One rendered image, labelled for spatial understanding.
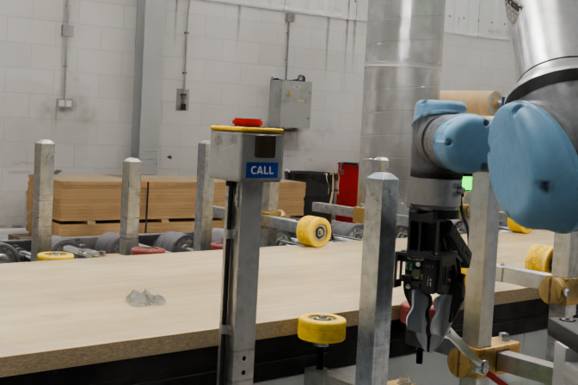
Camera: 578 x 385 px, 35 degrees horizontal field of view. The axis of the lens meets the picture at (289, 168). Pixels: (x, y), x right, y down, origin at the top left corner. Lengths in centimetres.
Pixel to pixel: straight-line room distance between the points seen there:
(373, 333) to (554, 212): 61
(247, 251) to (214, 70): 840
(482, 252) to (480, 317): 11
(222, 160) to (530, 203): 48
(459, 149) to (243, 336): 37
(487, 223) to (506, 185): 68
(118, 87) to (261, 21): 179
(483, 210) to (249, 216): 49
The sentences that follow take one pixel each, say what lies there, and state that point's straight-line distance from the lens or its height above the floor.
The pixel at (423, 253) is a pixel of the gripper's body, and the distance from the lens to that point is 130.
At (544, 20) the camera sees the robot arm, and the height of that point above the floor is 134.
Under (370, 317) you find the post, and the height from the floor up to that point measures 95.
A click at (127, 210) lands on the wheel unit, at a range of 237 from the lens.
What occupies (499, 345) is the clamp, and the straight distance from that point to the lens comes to 163.
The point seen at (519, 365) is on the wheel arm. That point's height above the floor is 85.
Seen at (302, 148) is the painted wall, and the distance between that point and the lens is 1021.
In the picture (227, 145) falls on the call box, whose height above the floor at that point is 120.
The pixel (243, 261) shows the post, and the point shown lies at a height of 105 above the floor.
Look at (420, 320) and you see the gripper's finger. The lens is 138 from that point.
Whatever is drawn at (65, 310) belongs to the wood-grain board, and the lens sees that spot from 158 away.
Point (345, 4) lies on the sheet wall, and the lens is 1059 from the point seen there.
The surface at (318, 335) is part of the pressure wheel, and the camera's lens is 152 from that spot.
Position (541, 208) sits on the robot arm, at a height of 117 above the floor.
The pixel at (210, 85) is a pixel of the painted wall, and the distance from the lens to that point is 954.
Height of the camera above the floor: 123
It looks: 3 degrees down
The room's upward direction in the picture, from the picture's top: 3 degrees clockwise
